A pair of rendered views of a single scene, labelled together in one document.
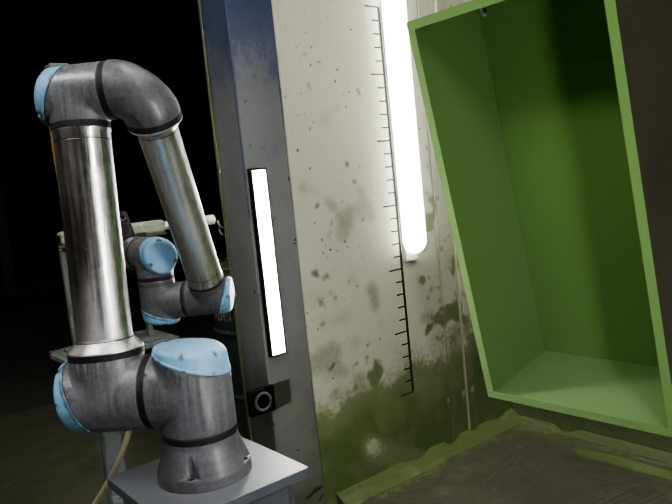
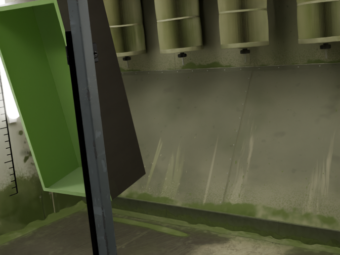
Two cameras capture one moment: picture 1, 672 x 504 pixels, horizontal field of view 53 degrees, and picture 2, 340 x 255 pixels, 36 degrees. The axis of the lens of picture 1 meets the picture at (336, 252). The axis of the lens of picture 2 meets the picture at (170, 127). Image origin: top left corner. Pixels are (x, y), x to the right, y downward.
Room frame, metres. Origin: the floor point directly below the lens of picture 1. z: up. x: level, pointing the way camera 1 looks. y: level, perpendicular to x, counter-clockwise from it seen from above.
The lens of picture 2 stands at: (-1.30, -0.50, 1.39)
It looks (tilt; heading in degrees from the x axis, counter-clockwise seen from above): 10 degrees down; 346
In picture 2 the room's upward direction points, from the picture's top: 5 degrees counter-clockwise
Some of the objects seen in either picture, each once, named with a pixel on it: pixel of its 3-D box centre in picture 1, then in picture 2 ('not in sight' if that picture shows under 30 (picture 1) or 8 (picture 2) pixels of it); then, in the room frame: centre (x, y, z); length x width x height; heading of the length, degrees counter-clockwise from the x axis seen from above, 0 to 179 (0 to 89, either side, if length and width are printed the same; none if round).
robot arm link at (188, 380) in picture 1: (190, 384); not in sight; (1.32, 0.32, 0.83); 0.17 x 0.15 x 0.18; 86
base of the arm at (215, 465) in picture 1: (202, 449); not in sight; (1.32, 0.31, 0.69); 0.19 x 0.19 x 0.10
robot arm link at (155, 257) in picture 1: (152, 255); not in sight; (1.68, 0.46, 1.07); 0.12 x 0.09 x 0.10; 38
